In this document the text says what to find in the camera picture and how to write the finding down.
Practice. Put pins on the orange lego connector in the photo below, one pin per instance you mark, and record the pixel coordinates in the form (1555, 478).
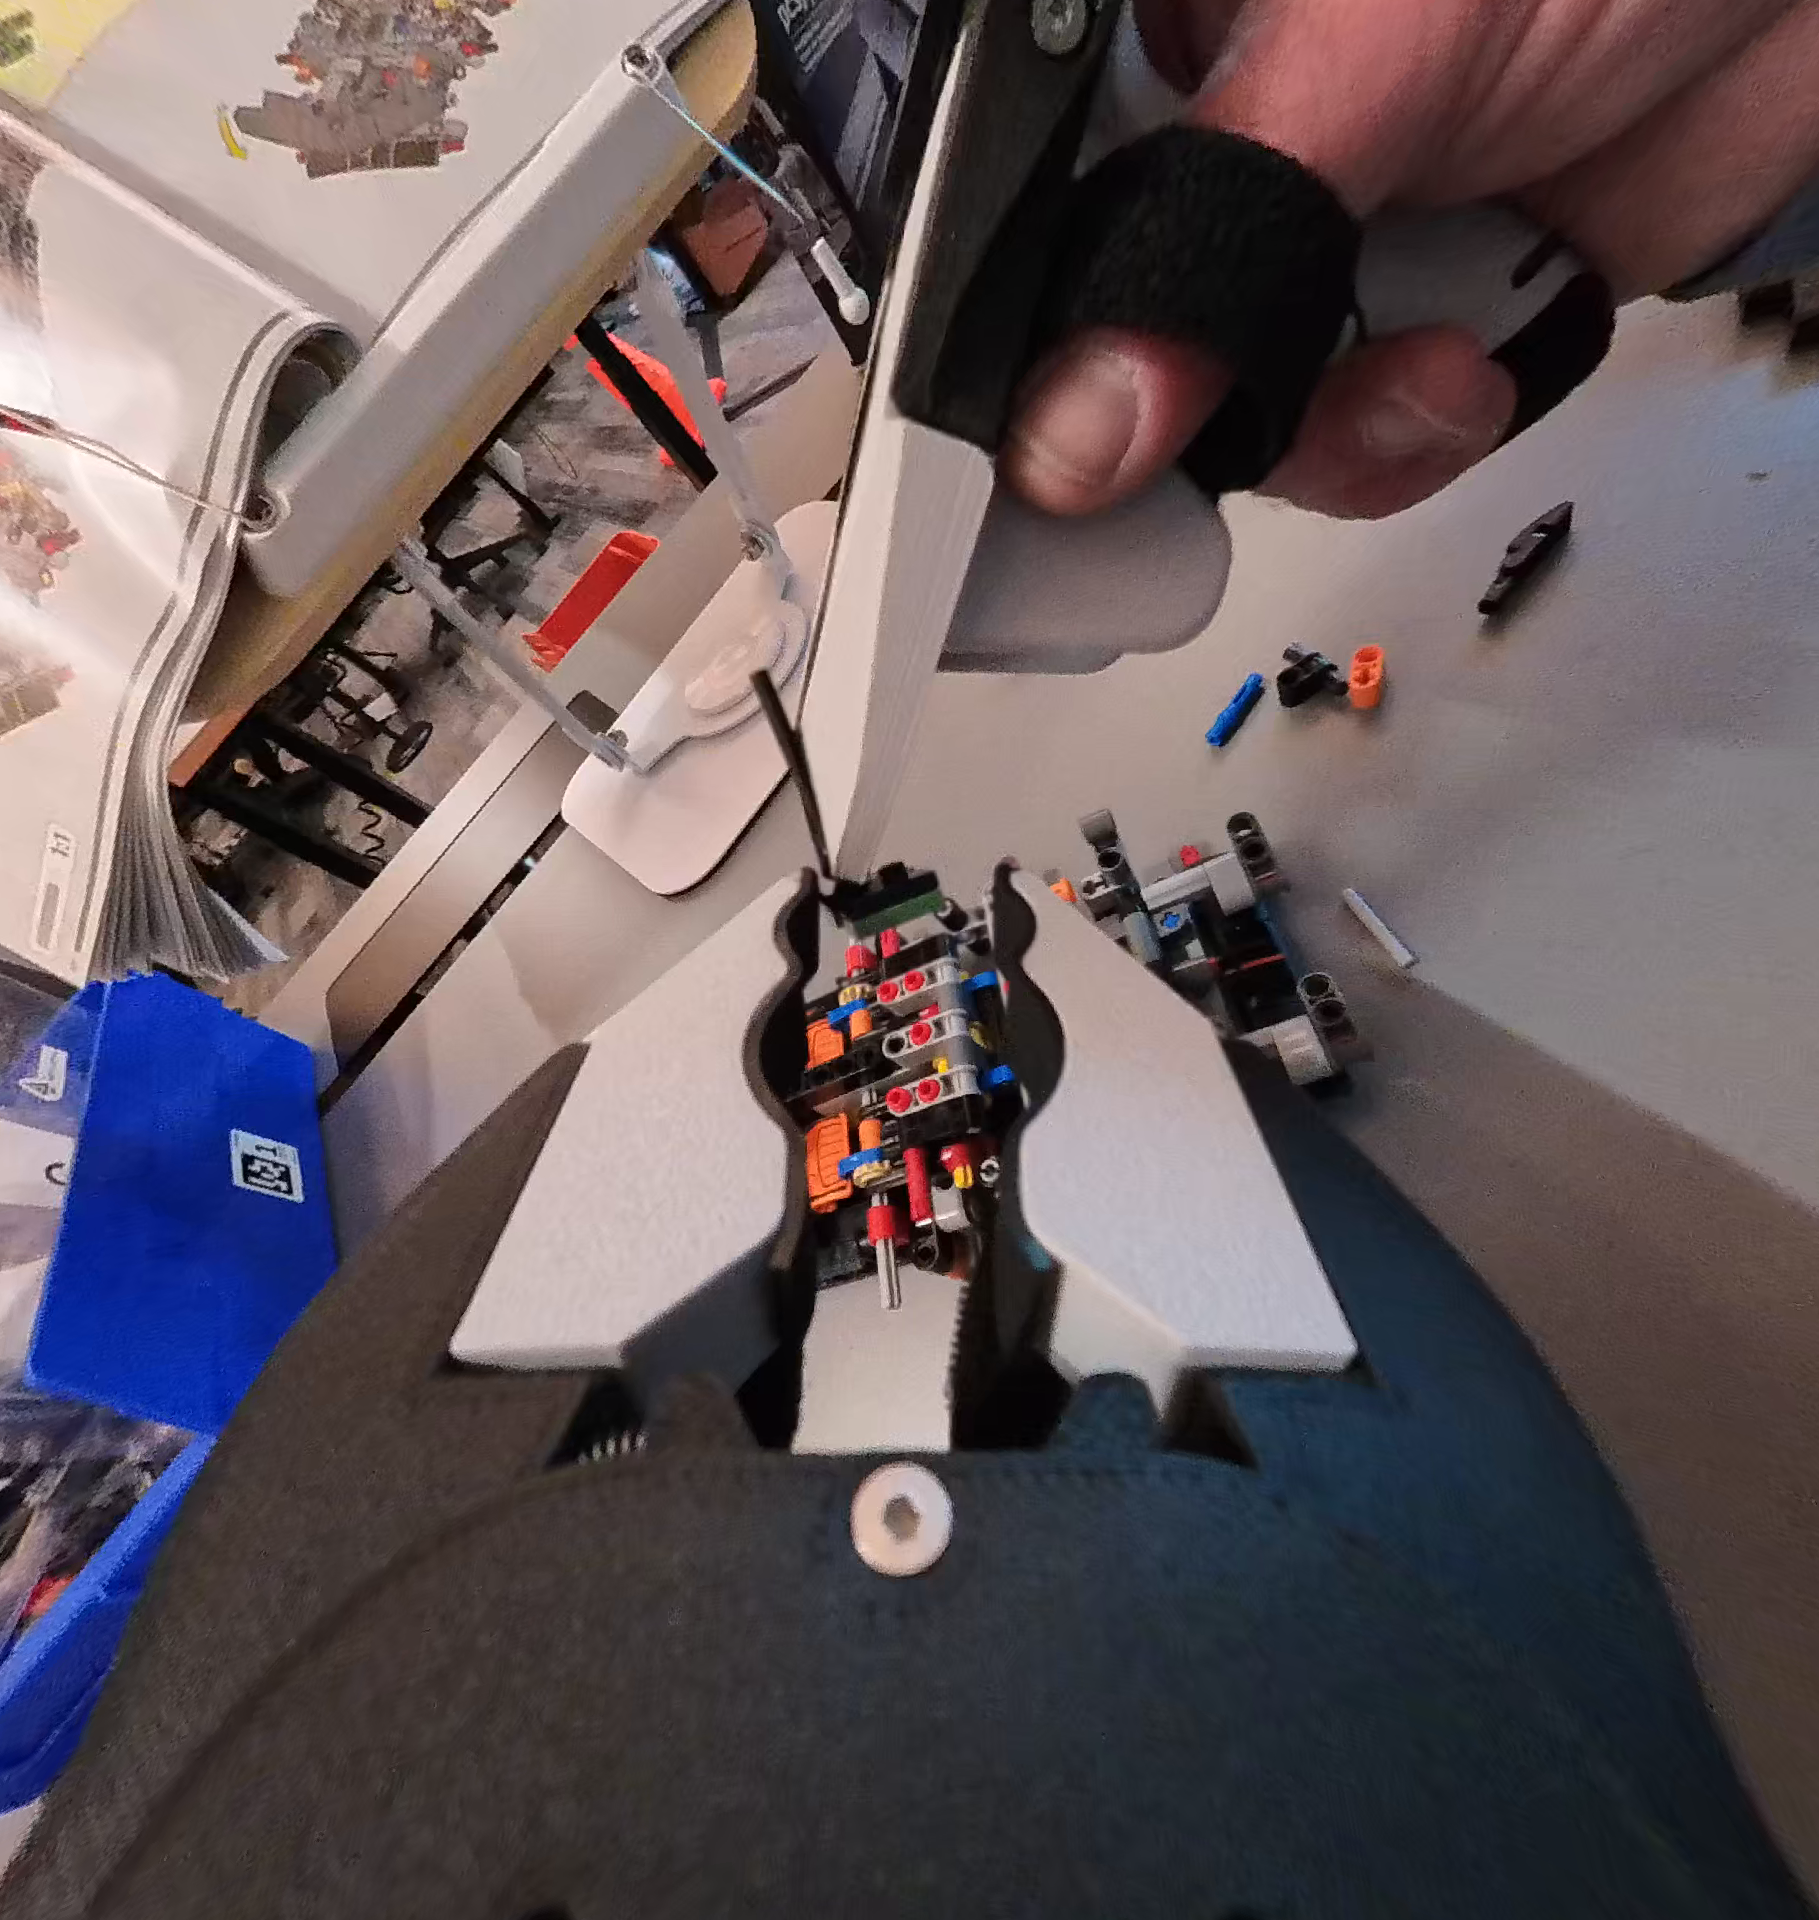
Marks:
(1368, 678)

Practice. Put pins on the small grey lego assembly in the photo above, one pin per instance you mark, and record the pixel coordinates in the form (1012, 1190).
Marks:
(1225, 945)

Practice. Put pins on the blue lego pin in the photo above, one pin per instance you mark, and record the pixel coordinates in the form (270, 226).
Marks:
(1235, 710)

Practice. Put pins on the light grey lego axle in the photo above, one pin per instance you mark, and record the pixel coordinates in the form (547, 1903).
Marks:
(1377, 928)

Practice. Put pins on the blue plastic bin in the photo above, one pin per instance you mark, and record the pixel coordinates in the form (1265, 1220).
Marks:
(175, 1275)

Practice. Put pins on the lego instruction booklet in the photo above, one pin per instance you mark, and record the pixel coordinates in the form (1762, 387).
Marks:
(84, 451)

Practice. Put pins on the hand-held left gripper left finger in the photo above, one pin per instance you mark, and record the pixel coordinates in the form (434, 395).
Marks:
(655, 1184)

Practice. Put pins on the large lego chassis assembly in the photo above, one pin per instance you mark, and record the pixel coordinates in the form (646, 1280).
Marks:
(910, 1065)

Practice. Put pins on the black lego pin connector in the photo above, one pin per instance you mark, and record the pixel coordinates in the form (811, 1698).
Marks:
(1306, 678)

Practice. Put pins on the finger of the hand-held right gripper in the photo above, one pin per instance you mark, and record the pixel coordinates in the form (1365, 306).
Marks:
(894, 601)

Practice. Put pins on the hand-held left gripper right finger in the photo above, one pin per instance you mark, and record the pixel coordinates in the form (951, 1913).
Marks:
(1178, 1200)

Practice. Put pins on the printed lego box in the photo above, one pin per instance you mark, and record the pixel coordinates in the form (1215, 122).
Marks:
(474, 480)

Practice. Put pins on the person's right forearm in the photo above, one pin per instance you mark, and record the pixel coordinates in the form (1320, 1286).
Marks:
(1804, 218)

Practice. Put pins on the small black lego piece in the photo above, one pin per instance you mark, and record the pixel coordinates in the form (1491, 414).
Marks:
(1767, 300)

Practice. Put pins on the plastic bag of lego pieces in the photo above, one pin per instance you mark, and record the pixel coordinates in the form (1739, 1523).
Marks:
(56, 1517)

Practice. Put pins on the person's right hand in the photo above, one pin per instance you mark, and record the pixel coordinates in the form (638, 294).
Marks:
(1525, 105)

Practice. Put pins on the long black lego piece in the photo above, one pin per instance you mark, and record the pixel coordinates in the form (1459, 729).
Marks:
(1525, 558)

